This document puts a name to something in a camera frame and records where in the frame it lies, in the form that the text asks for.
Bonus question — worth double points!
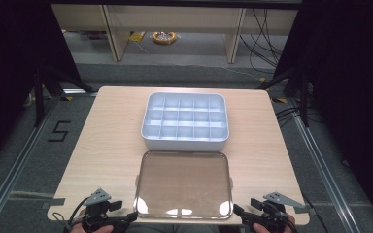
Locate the black cables beside rail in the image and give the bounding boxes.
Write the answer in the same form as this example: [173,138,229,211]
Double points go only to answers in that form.
[274,106,307,128]

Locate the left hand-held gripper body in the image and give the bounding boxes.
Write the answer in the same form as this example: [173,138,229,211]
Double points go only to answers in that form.
[82,187,124,233]

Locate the black curtain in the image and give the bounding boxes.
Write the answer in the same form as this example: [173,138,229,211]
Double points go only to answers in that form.
[273,0,373,227]
[0,0,94,171]

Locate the black metal stand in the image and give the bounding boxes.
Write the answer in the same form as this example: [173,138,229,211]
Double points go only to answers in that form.
[257,63,311,128]
[32,63,95,128]

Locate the person's left hand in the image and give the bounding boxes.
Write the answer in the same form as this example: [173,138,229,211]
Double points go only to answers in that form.
[69,208,115,233]

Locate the person's right hand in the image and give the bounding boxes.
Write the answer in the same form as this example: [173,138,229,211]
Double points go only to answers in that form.
[252,214,296,233]

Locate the grey tape strip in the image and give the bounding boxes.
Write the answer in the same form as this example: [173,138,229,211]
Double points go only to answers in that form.
[41,197,67,210]
[292,205,311,215]

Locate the metal floor rail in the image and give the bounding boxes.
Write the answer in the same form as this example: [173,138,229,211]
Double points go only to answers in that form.
[0,95,62,233]
[287,96,361,233]

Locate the beige wooden desk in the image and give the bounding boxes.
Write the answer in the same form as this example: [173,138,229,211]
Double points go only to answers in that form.
[51,3,299,64]

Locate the transparent plastic box lid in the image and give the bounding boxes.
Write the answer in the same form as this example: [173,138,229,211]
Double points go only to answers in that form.
[133,150,234,220]

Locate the yellow flat item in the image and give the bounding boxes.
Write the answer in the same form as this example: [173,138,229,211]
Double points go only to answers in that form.
[128,31,147,43]

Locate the white compartment storage box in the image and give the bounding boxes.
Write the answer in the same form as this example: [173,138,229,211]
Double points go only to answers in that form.
[140,91,230,152]

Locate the orange tape roll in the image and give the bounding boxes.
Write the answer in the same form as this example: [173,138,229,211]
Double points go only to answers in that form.
[152,30,178,46]

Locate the bundle of black floor cables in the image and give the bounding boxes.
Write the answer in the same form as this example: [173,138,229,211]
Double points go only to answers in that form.
[239,7,289,76]

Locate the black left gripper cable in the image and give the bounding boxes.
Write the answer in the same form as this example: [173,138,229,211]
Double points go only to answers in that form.
[51,196,90,233]

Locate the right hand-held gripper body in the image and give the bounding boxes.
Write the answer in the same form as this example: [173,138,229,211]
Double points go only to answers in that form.
[252,191,306,233]

